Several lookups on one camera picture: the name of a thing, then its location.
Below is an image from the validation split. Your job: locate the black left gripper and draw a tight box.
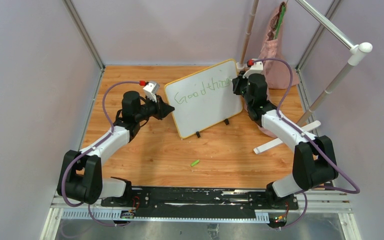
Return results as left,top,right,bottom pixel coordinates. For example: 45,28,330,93
135,93,174,123

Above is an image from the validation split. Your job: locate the yellow framed whiteboard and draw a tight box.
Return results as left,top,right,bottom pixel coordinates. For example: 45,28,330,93
164,59,243,139

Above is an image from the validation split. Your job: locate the green marker cap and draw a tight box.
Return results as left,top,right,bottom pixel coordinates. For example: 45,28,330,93
190,159,200,167

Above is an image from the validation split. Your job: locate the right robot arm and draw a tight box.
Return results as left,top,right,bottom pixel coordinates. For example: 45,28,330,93
232,70,339,209

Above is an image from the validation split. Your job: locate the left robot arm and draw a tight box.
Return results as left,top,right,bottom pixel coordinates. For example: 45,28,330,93
57,91,175,207

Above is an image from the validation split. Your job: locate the pink cloth bag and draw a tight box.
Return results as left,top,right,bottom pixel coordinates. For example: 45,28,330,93
257,1,301,138

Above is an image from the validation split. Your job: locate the wooden rack pole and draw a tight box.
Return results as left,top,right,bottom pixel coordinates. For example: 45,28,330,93
237,0,259,69

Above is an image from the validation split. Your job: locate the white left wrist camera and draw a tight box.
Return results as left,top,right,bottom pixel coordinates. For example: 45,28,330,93
143,81,160,103

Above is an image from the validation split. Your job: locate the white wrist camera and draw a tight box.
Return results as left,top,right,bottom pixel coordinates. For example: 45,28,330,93
143,81,160,103
242,59,264,79

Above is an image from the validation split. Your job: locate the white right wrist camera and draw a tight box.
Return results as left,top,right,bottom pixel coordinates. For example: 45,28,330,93
242,59,264,79

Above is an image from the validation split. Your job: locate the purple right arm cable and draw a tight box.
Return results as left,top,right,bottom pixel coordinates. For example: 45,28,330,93
246,58,361,230

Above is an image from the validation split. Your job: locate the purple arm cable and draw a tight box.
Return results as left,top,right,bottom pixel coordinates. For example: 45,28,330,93
246,58,361,230
61,80,148,228

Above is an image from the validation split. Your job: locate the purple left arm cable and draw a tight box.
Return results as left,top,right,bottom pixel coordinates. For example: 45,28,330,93
61,80,148,228

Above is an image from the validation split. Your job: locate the white clothes rack frame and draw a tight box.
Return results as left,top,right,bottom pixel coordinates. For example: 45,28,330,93
235,0,374,155

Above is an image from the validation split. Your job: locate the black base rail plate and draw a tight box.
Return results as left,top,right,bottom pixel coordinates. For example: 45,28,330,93
101,186,298,220

